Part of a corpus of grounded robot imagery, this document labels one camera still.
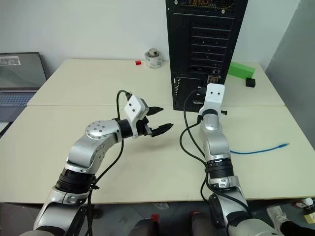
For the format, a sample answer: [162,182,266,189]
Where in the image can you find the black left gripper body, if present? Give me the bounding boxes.
[136,116,155,137]

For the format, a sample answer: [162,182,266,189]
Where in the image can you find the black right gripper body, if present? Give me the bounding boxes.
[196,91,208,105]

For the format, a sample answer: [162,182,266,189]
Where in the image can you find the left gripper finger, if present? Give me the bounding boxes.
[147,106,164,117]
[150,122,174,137]

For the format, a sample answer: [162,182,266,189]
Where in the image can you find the black computer tower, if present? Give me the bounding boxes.
[166,0,249,111]

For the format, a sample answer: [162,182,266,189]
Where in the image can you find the white tape roll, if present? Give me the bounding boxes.
[144,51,163,69]

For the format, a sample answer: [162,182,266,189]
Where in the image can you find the green rectangular box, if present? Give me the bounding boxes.
[227,61,256,80]

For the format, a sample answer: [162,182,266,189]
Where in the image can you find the dark rounded shape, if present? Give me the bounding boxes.
[188,210,210,236]
[127,213,163,236]

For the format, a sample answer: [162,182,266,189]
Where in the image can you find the grey open laptop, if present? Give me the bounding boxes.
[0,52,47,122]

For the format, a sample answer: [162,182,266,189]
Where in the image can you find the white sneaker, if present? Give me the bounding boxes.
[267,205,288,228]

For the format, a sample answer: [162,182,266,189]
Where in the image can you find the black trouser leg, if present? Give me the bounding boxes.
[280,220,315,236]

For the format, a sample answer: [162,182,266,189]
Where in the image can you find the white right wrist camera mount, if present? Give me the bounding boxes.
[198,83,226,116]

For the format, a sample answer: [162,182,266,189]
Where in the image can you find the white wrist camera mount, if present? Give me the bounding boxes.
[124,94,149,140]
[198,83,226,116]

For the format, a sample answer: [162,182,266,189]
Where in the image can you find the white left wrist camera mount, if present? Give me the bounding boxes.
[124,94,149,140]

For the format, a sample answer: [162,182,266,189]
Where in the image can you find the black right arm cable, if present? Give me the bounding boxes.
[179,86,249,222]

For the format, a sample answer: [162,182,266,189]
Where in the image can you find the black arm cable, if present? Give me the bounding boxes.
[179,86,249,222]
[86,89,132,236]

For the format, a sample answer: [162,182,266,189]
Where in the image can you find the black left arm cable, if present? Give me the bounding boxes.
[86,89,132,236]

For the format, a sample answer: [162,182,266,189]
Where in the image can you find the blue ethernet cable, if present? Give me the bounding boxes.
[230,142,290,155]

